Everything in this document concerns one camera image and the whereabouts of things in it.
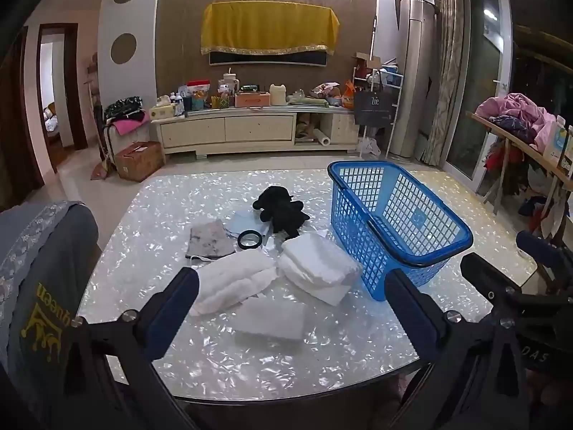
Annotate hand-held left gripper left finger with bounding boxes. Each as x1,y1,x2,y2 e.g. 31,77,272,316
58,267,201,430

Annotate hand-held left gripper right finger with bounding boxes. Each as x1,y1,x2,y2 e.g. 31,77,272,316
384,269,531,430

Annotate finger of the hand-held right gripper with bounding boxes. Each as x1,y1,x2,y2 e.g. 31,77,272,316
460,253,524,307
516,230,573,297

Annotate white fluffy towel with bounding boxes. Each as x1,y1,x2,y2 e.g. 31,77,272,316
188,249,278,317

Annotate stained grey cloth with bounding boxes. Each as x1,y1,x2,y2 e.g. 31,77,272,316
185,219,236,261

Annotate blue plastic basket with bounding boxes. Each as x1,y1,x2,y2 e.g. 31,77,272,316
328,160,474,302

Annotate black ring band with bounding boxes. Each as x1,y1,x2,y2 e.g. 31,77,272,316
237,230,263,250

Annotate pale grey cloth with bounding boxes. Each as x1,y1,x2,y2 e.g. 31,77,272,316
230,298,308,344

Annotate white padded cloth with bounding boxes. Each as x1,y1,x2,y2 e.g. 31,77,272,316
278,233,363,306

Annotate light blue cloth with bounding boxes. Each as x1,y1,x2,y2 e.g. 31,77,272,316
225,210,272,240

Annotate black plush toy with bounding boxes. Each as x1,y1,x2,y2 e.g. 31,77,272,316
252,186,310,239

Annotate light blue printed box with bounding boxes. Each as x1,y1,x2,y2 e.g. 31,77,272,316
543,115,573,175

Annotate wooden rack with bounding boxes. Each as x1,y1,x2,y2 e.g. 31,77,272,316
467,111,573,243

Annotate pile of pink clothes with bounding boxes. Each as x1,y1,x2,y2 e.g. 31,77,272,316
475,93,558,153

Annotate brown cardboard box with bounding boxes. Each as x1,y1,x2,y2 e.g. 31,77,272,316
115,141,165,183

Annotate broom with dustpan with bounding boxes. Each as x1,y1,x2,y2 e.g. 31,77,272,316
83,80,111,181

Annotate glass sliding door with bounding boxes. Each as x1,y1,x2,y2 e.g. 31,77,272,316
445,0,514,193

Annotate pale suitcase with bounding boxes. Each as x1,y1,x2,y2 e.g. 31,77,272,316
103,121,135,163

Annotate cream TV cabinet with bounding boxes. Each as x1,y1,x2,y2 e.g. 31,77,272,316
151,105,360,159

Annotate pink cloth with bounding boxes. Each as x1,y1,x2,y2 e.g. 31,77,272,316
112,113,151,135

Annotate cream tissue box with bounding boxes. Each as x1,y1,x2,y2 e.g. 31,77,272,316
149,104,178,121

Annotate patterned beige curtain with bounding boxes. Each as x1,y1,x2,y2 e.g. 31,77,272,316
418,0,469,169

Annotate dark shopping bag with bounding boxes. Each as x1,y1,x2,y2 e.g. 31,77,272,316
353,91,397,126

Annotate black patterned bag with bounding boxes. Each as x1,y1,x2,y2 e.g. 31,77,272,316
104,96,145,120

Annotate standing air conditioner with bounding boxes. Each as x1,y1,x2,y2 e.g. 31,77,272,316
387,0,438,160

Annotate white metal rack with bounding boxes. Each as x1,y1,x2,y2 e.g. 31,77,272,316
352,65,404,151

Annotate pink storage box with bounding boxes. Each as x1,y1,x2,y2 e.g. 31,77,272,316
235,92,272,109

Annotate green rolled mat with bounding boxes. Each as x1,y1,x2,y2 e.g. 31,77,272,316
286,95,330,109

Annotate black television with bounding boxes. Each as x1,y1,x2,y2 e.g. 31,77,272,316
210,48,327,68

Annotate yellow TV cover cloth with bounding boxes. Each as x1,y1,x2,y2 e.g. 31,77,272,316
200,2,340,56

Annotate dark wooden door frame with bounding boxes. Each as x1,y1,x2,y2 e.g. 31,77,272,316
36,23,89,173

